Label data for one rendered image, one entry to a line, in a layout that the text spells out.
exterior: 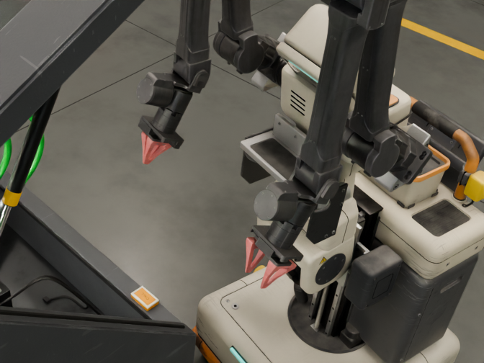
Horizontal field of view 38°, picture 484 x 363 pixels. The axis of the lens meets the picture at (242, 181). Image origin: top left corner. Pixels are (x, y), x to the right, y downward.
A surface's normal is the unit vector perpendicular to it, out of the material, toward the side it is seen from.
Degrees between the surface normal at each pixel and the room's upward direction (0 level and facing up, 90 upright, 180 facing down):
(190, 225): 0
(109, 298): 90
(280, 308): 0
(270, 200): 63
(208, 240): 0
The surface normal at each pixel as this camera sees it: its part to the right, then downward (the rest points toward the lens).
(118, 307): -0.68, 0.41
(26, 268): 0.10, -0.77
